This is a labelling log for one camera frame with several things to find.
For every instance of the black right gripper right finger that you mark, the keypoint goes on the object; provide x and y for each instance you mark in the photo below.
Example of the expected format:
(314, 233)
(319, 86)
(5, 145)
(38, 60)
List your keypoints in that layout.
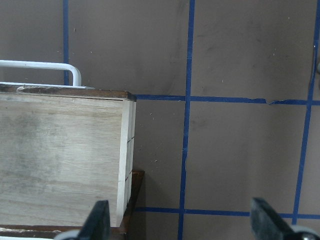
(266, 224)

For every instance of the dark brown drawer cabinet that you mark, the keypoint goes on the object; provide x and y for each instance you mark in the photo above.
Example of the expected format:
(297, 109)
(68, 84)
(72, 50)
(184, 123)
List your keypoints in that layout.
(46, 232)

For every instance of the white drawer handle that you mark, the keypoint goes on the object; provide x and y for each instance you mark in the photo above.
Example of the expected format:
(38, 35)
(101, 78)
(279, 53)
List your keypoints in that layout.
(76, 75)

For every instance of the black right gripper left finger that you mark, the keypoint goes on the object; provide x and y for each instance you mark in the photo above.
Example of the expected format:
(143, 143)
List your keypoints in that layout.
(97, 224)

